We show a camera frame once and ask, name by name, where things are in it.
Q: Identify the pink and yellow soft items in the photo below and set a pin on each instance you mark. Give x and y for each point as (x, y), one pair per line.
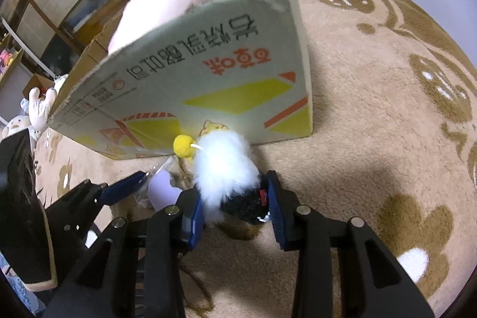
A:
(7, 59)

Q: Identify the pink swirl plush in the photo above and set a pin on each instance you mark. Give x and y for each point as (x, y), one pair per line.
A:
(160, 5)

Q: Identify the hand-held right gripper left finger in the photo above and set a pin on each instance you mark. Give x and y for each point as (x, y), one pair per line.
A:
(194, 228)

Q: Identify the open cardboard box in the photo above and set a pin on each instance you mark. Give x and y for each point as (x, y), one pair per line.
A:
(37, 81)

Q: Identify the white plush with yellow pompoms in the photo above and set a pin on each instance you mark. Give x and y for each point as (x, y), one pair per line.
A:
(223, 169)

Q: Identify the cream plush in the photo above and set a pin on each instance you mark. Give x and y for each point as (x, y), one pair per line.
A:
(15, 124)

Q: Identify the grey purple clothing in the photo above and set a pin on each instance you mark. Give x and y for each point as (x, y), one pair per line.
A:
(15, 295)

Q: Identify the printed cardboard box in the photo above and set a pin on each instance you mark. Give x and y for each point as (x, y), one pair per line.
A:
(223, 79)

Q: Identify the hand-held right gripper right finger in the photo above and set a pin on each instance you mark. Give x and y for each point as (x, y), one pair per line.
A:
(277, 213)

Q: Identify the lavender item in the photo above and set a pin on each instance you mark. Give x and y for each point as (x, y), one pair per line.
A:
(162, 191)

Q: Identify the white rabbit plush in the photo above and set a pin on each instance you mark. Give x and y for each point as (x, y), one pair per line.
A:
(37, 109)

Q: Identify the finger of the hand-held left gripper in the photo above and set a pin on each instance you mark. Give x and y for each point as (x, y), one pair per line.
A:
(123, 187)

